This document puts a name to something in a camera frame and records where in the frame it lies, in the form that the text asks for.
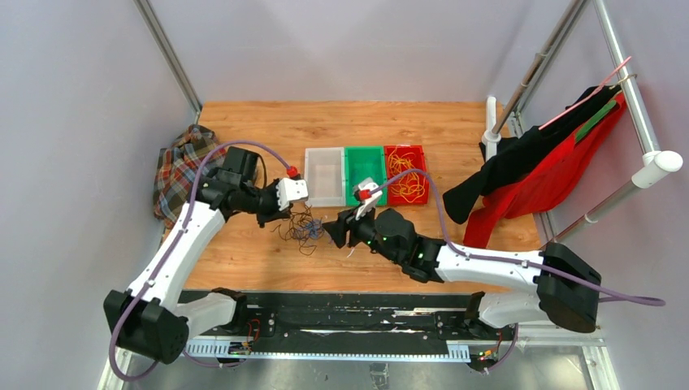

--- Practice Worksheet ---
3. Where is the metal clothes rack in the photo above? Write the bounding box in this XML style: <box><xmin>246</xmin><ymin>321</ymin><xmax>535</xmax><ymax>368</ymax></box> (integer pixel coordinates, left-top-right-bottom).
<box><xmin>481</xmin><ymin>0</ymin><xmax>683</xmax><ymax>243</ymax></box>

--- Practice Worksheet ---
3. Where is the black garment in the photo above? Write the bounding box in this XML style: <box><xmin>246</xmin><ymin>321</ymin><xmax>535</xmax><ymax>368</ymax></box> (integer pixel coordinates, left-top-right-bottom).
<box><xmin>443</xmin><ymin>85</ymin><xmax>621</xmax><ymax>224</ymax></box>

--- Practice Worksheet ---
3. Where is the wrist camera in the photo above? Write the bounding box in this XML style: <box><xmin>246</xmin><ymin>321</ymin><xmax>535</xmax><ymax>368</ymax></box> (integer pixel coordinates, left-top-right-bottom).
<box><xmin>276</xmin><ymin>178</ymin><xmax>309</xmax><ymax>211</ymax></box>
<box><xmin>353</xmin><ymin>177</ymin><xmax>383</xmax><ymax>220</ymax></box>

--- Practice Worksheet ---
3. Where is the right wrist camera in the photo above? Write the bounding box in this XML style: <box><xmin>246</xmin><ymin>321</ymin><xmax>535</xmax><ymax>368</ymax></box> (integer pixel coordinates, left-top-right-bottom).
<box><xmin>353</xmin><ymin>177</ymin><xmax>383</xmax><ymax>220</ymax></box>

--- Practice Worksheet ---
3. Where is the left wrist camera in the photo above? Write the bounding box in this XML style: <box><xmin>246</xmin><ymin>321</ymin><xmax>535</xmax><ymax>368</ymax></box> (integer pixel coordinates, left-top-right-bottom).
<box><xmin>276</xmin><ymin>178</ymin><xmax>309</xmax><ymax>211</ymax></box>

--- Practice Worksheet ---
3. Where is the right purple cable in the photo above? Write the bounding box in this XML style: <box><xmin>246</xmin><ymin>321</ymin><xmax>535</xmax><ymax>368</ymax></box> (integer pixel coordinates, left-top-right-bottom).
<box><xmin>357</xmin><ymin>168</ymin><xmax>666</xmax><ymax>308</ymax></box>

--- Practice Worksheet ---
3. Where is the red plastic bin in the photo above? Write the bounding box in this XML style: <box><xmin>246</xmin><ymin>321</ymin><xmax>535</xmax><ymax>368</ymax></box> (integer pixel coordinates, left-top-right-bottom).
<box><xmin>383</xmin><ymin>145</ymin><xmax>429</xmax><ymax>206</ymax></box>

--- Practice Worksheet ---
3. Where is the green plastic bin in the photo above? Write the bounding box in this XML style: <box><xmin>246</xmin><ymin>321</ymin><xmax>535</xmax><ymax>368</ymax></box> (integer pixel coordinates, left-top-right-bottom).
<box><xmin>344</xmin><ymin>145</ymin><xmax>388</xmax><ymax>206</ymax></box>

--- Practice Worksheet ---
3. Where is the white plastic bin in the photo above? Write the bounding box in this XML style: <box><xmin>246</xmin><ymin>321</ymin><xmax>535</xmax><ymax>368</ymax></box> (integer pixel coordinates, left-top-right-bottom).
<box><xmin>304</xmin><ymin>147</ymin><xmax>346</xmax><ymax>207</ymax></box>

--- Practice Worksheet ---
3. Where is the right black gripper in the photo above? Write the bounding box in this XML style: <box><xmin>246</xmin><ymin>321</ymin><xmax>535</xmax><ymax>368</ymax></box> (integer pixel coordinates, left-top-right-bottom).
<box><xmin>323</xmin><ymin>201</ymin><xmax>401</xmax><ymax>265</ymax></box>

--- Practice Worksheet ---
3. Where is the yellow cable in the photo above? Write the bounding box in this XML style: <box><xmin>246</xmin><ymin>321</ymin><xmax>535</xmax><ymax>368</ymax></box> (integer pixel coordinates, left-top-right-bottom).
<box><xmin>387</xmin><ymin>146</ymin><xmax>429</xmax><ymax>205</ymax></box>

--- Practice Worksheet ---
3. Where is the red garment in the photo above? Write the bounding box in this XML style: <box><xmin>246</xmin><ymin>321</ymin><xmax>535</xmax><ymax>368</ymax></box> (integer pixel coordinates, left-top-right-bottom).
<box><xmin>463</xmin><ymin>92</ymin><xmax>627</xmax><ymax>248</ymax></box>

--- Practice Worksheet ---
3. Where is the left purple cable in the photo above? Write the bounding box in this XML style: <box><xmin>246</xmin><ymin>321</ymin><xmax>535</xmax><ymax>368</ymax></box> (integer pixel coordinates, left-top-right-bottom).
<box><xmin>108</xmin><ymin>140</ymin><xmax>300</xmax><ymax>384</ymax></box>

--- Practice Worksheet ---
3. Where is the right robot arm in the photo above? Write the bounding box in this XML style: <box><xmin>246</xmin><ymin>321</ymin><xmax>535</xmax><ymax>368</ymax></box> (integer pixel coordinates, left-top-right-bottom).
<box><xmin>323</xmin><ymin>209</ymin><xmax>601</xmax><ymax>339</ymax></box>

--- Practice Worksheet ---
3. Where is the cable bundle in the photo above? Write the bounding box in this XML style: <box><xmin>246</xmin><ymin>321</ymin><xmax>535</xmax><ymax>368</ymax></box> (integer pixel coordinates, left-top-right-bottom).
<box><xmin>271</xmin><ymin>203</ymin><xmax>327</xmax><ymax>257</ymax></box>

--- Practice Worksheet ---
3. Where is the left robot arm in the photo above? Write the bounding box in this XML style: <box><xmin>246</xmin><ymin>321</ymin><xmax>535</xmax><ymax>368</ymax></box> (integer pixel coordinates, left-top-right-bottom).
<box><xmin>103</xmin><ymin>141</ymin><xmax>309</xmax><ymax>364</ymax></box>

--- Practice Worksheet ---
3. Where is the pink hanger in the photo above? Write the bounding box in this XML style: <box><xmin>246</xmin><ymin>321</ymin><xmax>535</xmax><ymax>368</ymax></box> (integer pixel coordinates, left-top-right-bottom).
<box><xmin>539</xmin><ymin>56</ymin><xmax>632</xmax><ymax>130</ymax></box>

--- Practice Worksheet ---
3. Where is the purple cable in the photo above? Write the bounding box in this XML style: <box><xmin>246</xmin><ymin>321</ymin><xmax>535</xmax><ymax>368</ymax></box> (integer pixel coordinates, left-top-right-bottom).
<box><xmin>357</xmin><ymin>168</ymin><xmax>666</xmax><ymax>308</ymax></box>
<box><xmin>108</xmin><ymin>140</ymin><xmax>300</xmax><ymax>384</ymax></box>

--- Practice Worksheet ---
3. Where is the plaid cloth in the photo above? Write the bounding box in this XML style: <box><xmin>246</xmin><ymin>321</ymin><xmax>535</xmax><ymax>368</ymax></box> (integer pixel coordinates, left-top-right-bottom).
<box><xmin>152</xmin><ymin>125</ymin><xmax>220</xmax><ymax>229</ymax></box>

